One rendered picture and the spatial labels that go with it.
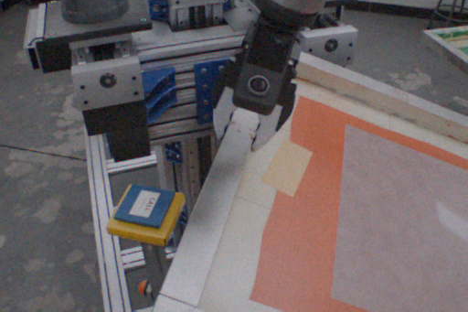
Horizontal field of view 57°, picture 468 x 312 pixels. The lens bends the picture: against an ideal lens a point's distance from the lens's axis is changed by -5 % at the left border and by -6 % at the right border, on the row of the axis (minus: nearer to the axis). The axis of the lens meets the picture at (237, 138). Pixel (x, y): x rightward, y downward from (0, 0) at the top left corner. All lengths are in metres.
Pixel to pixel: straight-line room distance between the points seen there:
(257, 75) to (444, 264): 0.36
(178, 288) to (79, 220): 1.90
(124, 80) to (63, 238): 1.43
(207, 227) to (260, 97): 0.15
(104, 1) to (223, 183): 0.58
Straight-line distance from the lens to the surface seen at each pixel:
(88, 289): 2.05
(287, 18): 0.49
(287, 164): 0.64
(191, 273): 0.45
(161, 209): 0.93
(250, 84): 0.46
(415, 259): 0.63
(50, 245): 2.26
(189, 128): 1.19
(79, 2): 1.01
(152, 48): 1.08
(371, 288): 0.57
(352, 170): 0.69
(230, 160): 0.56
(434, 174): 0.79
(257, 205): 0.57
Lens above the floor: 1.64
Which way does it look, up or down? 38 degrees down
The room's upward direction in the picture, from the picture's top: straight up
